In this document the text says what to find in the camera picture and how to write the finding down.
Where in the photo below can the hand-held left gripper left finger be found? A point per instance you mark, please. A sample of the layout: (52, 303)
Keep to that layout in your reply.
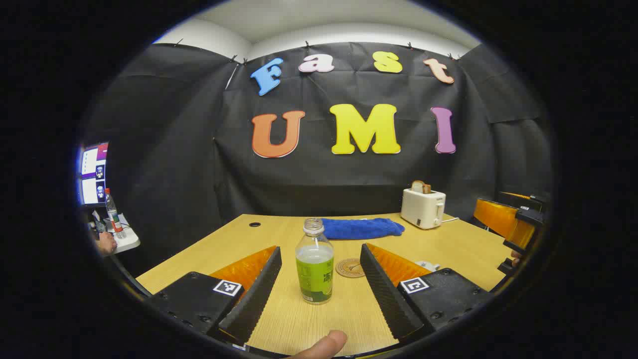
(259, 294)

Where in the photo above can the bread slice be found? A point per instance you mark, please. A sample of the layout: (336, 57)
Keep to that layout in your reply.
(418, 187)

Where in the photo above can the white toaster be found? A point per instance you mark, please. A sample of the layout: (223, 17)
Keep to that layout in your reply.
(421, 209)

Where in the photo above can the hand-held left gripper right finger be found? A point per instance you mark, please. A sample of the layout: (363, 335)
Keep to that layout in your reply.
(384, 294)

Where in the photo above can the white side table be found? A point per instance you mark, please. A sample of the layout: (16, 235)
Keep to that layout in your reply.
(127, 242)

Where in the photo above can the computer monitor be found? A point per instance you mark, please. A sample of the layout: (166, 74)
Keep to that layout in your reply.
(92, 174)

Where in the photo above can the red cap plastic bottle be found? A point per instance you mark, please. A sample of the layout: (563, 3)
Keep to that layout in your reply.
(113, 214)

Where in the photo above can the blue towel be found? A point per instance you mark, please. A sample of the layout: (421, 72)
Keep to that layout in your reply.
(359, 228)

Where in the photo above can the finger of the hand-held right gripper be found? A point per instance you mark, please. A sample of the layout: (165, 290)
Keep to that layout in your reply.
(493, 217)
(523, 234)

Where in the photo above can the round wooden coaster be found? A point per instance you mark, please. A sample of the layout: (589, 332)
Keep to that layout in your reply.
(349, 268)

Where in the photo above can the green label water bottle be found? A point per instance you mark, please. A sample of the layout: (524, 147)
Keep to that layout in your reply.
(315, 279)

